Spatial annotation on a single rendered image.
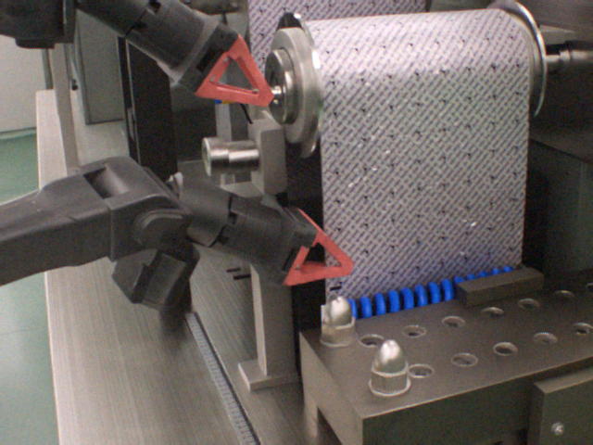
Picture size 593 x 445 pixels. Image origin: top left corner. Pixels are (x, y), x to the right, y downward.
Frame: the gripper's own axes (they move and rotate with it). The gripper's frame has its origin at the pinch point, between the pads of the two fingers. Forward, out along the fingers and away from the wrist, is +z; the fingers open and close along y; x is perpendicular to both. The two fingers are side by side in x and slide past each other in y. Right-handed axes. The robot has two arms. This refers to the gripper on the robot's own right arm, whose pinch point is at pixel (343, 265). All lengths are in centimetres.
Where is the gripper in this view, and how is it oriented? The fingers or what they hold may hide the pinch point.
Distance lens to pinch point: 80.9
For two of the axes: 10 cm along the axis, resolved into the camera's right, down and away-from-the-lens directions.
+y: 3.1, 3.3, -8.9
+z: 8.5, 3.2, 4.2
